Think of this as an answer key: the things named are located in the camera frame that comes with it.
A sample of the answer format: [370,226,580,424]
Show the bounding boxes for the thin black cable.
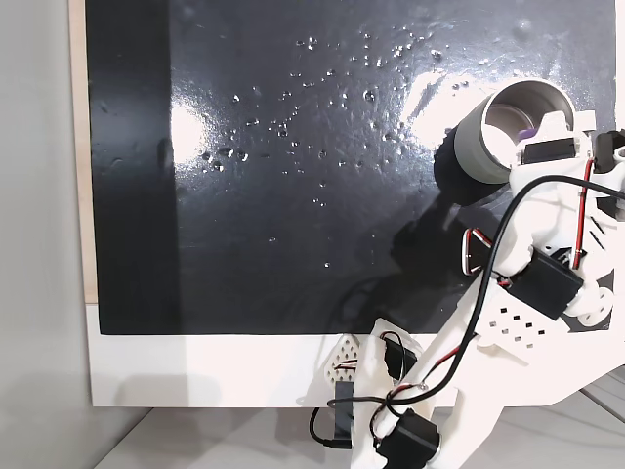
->
[308,396,388,449]

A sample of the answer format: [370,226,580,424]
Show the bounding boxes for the red white servo wire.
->
[567,156,595,271]
[459,228,495,276]

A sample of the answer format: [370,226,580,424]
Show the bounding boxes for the black table clamp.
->
[333,381,355,438]

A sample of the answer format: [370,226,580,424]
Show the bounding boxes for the thick black cable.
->
[388,174,625,416]

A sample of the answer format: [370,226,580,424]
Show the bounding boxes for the light wooden board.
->
[67,0,100,307]

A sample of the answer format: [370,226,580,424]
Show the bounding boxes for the black glossy mat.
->
[85,0,617,336]

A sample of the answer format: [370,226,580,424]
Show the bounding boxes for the grey metal cup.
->
[450,77,578,187]

